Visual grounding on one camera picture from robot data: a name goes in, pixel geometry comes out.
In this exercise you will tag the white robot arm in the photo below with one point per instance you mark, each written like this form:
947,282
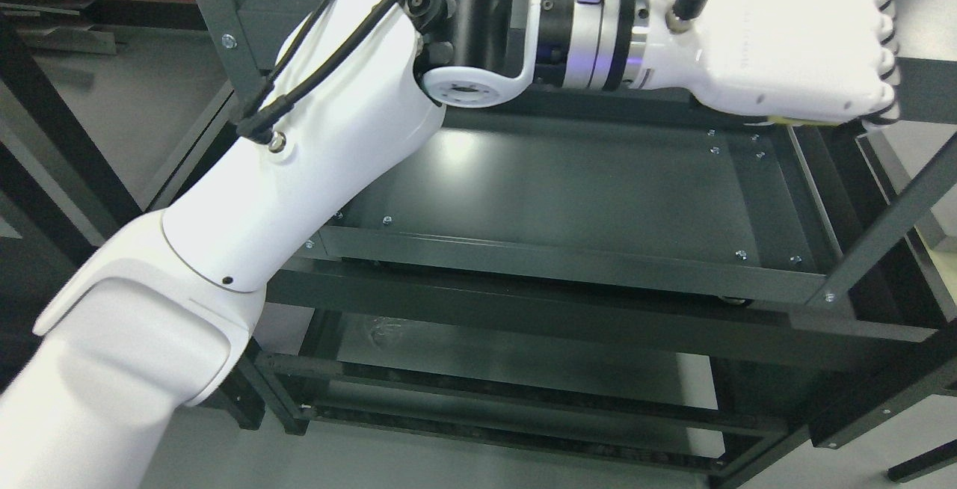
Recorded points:
160,315

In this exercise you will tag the green yellow sponge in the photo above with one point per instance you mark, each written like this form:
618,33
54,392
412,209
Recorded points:
791,121

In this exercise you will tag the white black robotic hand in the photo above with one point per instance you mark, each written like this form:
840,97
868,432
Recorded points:
826,60

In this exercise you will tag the dark metal shelf rack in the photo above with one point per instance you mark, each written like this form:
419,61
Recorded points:
580,209

